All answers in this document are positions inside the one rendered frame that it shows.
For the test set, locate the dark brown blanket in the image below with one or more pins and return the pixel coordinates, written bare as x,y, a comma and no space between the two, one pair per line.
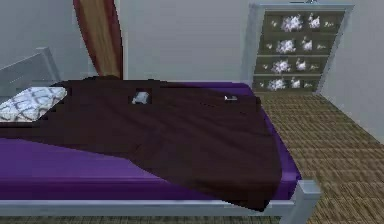
173,140

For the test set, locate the small black and white object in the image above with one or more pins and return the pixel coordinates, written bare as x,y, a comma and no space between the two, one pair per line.
230,97

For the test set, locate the small grey object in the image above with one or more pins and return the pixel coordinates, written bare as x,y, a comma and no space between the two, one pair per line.
140,97

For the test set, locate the grey chest of drawers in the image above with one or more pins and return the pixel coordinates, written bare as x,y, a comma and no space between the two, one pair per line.
290,50

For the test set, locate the red and tan curtain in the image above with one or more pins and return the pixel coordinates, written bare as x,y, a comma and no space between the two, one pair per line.
101,36

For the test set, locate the white patterned pillow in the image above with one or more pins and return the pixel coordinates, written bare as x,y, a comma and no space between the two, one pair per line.
30,102

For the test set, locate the purple bed with grey frame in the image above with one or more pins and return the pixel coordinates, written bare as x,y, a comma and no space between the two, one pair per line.
66,166

